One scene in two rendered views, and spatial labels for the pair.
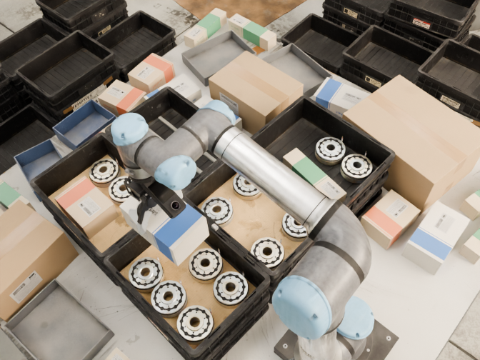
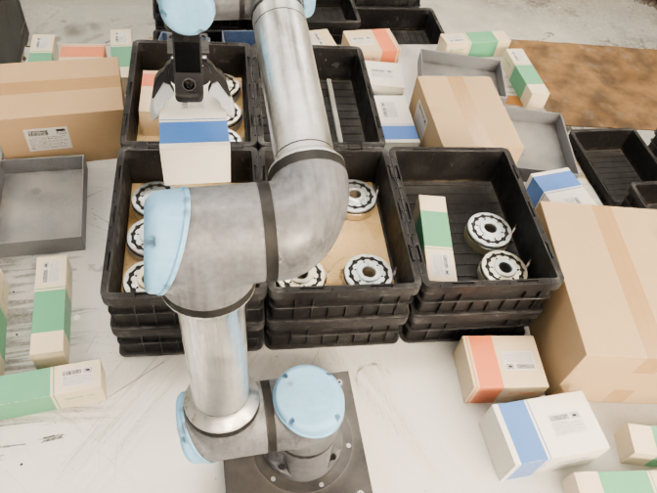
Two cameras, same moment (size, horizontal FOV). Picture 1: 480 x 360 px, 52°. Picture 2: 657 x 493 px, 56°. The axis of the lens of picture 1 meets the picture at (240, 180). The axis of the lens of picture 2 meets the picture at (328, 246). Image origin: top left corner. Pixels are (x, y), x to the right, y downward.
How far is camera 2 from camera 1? 56 cm
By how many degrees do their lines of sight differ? 17
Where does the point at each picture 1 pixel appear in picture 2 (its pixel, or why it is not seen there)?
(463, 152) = not seen: outside the picture
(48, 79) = not seen: hidden behind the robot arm
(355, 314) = (313, 397)
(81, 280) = (109, 180)
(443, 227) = (560, 426)
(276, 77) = (497, 121)
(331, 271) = (228, 208)
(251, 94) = (450, 118)
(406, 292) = (442, 469)
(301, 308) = (147, 219)
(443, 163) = (626, 341)
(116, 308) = not seen: hidden behind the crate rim
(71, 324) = (59, 209)
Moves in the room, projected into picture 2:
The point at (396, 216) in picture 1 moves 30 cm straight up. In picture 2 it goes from (509, 368) to (570, 286)
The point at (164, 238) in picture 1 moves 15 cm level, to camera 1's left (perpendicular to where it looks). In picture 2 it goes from (165, 132) to (105, 95)
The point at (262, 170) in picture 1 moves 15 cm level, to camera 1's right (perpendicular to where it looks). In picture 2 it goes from (279, 60) to (376, 112)
